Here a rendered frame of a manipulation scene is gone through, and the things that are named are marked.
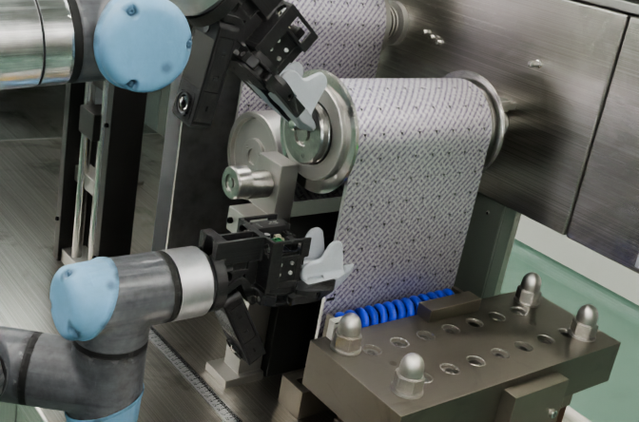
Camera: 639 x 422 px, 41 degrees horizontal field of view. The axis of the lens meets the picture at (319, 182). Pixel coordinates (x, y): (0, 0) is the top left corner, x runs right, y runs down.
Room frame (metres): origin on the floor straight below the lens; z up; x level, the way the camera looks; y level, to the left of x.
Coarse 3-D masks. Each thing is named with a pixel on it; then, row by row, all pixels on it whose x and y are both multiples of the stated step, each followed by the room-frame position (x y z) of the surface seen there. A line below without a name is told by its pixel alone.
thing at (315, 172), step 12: (324, 96) 0.96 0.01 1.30; (336, 96) 0.96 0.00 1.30; (336, 108) 0.95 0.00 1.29; (336, 120) 0.94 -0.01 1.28; (492, 120) 1.10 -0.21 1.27; (336, 132) 0.94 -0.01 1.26; (492, 132) 1.10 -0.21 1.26; (336, 144) 0.94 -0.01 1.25; (288, 156) 1.00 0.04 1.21; (336, 156) 0.94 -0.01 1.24; (300, 168) 0.98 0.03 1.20; (312, 168) 0.96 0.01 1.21; (324, 168) 0.95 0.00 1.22; (336, 168) 0.94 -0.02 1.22; (312, 180) 0.96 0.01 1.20
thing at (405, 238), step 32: (352, 192) 0.94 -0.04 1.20; (384, 192) 0.98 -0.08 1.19; (416, 192) 1.01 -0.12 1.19; (448, 192) 1.05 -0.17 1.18; (352, 224) 0.95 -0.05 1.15; (384, 224) 0.98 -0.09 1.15; (416, 224) 1.02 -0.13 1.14; (448, 224) 1.06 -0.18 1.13; (352, 256) 0.96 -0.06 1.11; (384, 256) 0.99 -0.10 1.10; (416, 256) 1.03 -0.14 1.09; (448, 256) 1.07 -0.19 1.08; (352, 288) 0.96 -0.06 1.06; (384, 288) 1.00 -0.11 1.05; (416, 288) 1.04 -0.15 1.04; (320, 320) 0.94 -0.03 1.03
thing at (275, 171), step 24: (264, 168) 0.99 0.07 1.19; (288, 168) 0.97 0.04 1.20; (264, 192) 0.96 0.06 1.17; (288, 192) 0.98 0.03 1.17; (240, 216) 0.96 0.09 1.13; (288, 216) 0.98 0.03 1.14; (264, 312) 0.98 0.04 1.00; (264, 336) 0.99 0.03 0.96; (216, 360) 0.99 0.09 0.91; (240, 360) 0.96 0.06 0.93; (240, 384) 0.96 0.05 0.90
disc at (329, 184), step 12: (312, 72) 1.00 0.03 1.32; (324, 72) 0.98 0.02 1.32; (336, 84) 0.96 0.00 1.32; (348, 96) 0.95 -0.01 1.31; (348, 108) 0.94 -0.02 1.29; (348, 120) 0.94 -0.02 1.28; (348, 132) 0.94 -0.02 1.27; (348, 144) 0.93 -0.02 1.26; (348, 156) 0.93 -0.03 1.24; (348, 168) 0.93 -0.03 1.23; (300, 180) 0.99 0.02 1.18; (324, 180) 0.95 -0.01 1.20; (336, 180) 0.94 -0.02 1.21; (324, 192) 0.95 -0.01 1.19
